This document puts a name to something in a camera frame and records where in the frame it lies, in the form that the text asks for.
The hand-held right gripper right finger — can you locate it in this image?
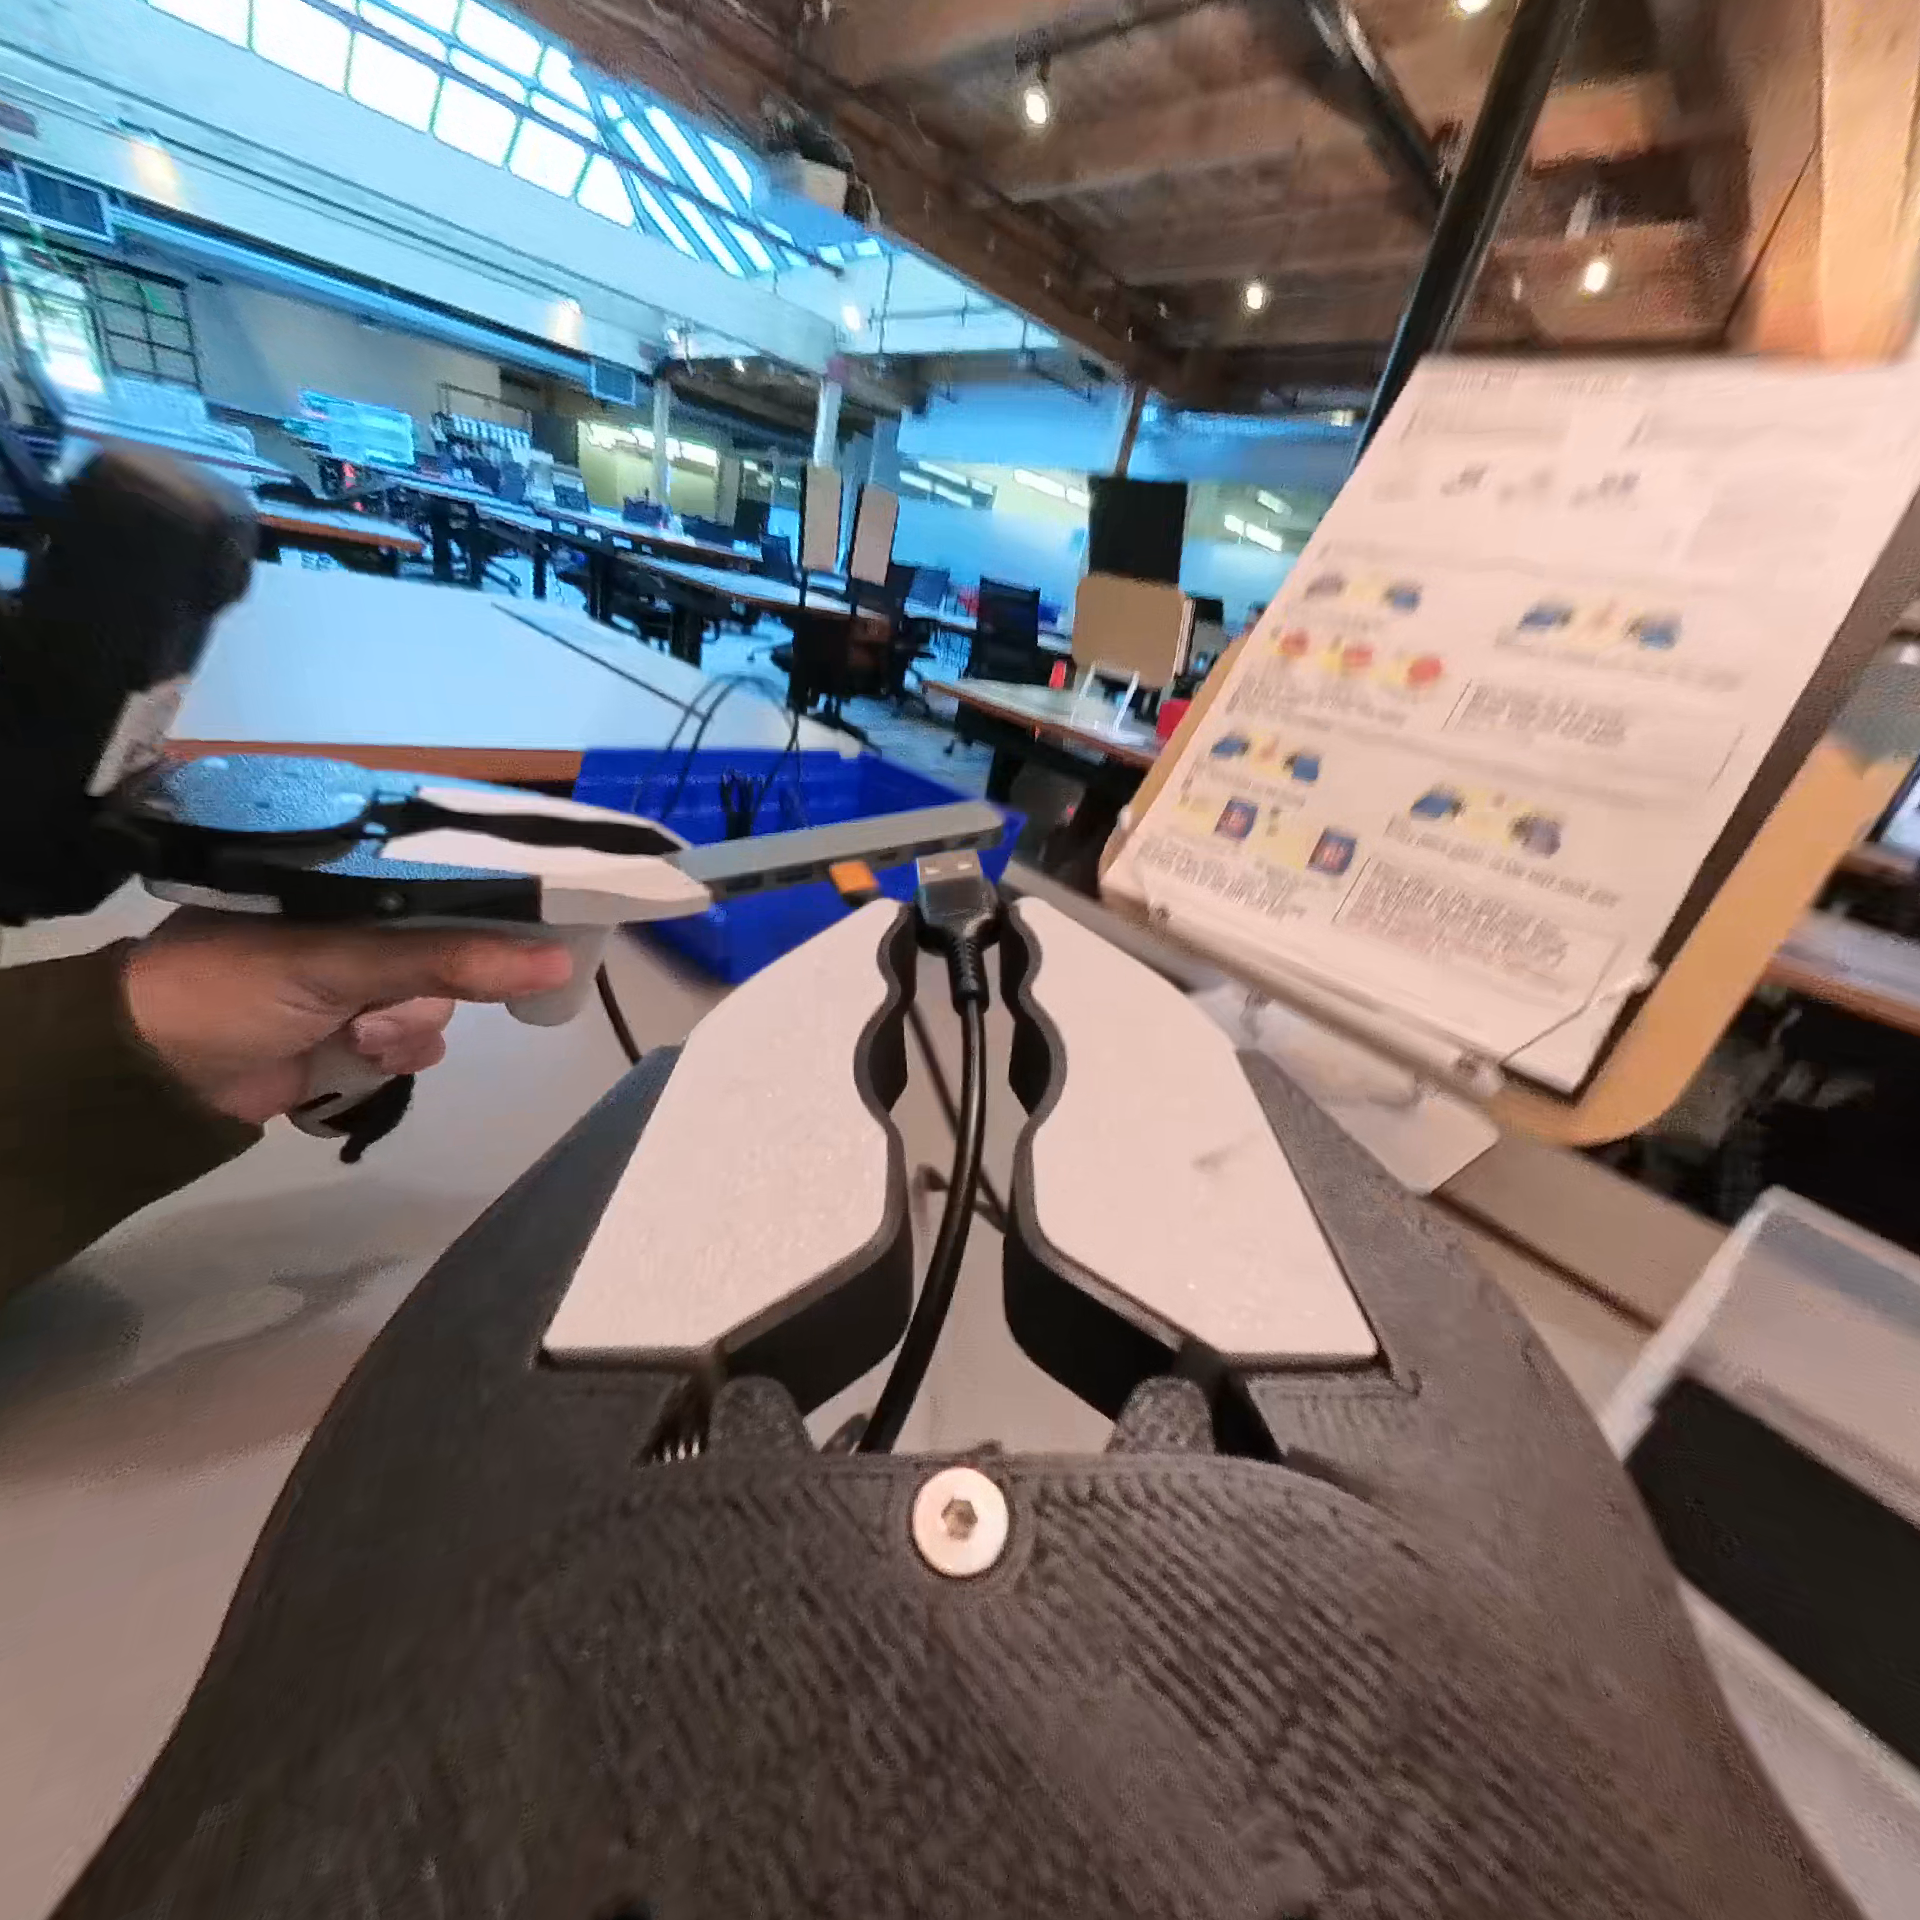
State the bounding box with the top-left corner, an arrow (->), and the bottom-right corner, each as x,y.
1000,897 -> 1383,1424

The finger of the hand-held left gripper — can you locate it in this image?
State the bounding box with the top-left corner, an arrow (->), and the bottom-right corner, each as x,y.
367,785 -> 693,864
380,839 -> 718,929

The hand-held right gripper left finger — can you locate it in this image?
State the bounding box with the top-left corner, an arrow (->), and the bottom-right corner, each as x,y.
539,901 -> 920,1413

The blue plastic bin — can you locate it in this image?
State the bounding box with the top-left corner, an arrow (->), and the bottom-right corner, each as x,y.
574,748 -> 1029,987

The slim grey USB hub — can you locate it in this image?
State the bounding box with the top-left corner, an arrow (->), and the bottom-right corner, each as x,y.
680,801 -> 1009,905

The smooth black USB cable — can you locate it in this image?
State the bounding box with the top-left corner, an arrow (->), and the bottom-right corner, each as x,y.
854,849 -> 1009,1456

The clear plastic bin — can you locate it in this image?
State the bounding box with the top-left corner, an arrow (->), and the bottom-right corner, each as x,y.
1597,1183 -> 1920,1802

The person's left forearm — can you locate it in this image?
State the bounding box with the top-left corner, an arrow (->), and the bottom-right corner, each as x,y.
0,941 -> 271,1308

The grey desk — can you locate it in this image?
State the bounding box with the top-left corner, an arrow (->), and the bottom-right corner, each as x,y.
0,885 -> 1920,1920

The person's left hand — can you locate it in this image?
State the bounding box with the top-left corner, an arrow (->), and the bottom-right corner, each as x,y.
127,913 -> 579,1130

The white table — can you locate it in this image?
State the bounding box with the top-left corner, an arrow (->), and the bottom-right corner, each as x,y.
164,562 -> 887,789

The black office chair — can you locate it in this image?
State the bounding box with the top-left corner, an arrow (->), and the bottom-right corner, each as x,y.
959,577 -> 1073,706
768,599 -> 903,723

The cardboard panel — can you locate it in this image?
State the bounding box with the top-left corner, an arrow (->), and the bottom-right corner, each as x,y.
1072,573 -> 1193,683

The printed instruction sheet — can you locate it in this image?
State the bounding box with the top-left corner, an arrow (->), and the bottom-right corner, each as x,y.
1117,353 -> 1920,1098

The instruction sheet on stand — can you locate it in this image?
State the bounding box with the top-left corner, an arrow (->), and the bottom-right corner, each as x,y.
1099,353 -> 1920,1203

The black panel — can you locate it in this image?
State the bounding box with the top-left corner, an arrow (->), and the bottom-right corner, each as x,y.
1087,479 -> 1190,584

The black flat box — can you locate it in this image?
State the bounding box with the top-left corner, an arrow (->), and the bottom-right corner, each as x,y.
1627,1376 -> 1920,1771

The ceiling projector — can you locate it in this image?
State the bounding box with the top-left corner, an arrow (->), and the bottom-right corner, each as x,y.
757,135 -> 880,227

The black pole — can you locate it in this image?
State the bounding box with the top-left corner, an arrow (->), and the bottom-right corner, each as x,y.
1358,0 -> 1592,452

